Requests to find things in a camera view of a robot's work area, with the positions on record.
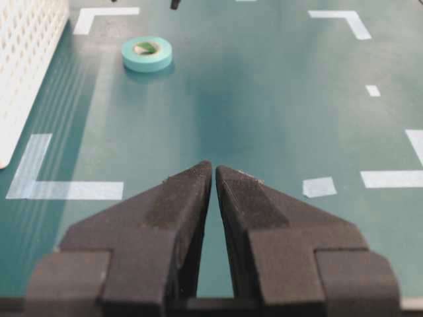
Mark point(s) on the light blue tape roll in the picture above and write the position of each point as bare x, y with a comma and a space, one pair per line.
147, 54

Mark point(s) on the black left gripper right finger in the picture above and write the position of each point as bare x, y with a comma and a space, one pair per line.
299, 260

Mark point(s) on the white plastic basket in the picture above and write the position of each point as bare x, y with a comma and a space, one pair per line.
30, 32

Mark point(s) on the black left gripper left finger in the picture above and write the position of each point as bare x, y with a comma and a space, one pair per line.
129, 259

